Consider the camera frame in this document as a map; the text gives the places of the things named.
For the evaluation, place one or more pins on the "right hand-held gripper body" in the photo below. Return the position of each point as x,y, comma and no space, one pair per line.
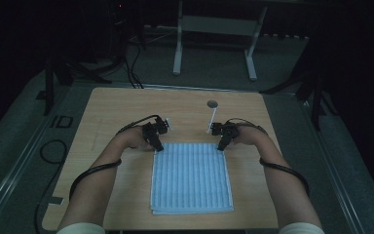
225,130

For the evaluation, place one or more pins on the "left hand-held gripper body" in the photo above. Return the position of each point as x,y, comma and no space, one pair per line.
157,126

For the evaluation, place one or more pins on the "blue striped towel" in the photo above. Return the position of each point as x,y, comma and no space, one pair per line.
191,180

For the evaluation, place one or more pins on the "person's right hand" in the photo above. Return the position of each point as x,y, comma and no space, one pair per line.
248,136

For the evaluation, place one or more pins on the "person's left hand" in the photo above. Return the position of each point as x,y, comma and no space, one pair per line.
131,138

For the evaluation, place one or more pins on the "round table grommet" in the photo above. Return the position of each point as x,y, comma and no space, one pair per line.
212,104

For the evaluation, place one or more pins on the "black metal stand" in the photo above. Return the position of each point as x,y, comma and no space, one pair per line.
316,97
49,87

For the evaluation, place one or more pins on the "white sleeve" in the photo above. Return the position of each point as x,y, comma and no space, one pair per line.
81,228
302,228

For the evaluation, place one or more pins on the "black tape piece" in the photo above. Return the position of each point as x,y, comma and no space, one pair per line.
55,200

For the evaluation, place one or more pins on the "white metal desk frame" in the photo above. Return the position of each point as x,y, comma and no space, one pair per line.
219,25

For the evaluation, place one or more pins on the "metal floor rail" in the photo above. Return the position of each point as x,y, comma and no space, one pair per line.
16,169
334,182

